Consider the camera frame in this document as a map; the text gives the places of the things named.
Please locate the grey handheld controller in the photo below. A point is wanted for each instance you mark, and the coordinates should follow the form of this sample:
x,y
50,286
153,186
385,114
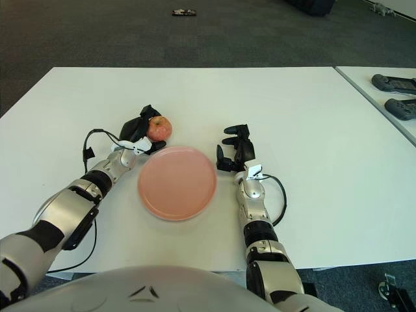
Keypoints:
x,y
390,83
401,109

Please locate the red yellow apple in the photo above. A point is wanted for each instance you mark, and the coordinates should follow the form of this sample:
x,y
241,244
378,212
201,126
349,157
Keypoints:
x,y
160,129

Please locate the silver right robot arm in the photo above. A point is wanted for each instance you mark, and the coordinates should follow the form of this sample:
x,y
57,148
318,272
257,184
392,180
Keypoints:
x,y
258,208

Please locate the grey robot torso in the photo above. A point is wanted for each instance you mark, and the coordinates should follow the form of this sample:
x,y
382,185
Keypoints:
x,y
162,289

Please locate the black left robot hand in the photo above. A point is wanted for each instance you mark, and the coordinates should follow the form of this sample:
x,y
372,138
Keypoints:
x,y
133,129

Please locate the black stand with caster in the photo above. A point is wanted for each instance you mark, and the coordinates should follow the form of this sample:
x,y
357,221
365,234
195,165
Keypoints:
x,y
399,295

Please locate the pink round plate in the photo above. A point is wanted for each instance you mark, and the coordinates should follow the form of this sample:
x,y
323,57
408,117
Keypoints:
x,y
177,183

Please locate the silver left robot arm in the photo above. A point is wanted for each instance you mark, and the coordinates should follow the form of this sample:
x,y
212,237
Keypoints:
x,y
61,208

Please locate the small black red floor object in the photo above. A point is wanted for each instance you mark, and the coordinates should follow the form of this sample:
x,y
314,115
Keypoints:
x,y
184,13

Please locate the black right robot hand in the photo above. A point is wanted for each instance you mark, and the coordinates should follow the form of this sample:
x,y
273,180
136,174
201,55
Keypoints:
x,y
243,149

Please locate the small grey floor toy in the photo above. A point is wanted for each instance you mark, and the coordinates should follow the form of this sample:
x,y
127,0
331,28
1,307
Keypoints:
x,y
382,9

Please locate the dark bulky floor object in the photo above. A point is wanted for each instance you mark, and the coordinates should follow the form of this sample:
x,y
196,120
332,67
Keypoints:
x,y
308,8

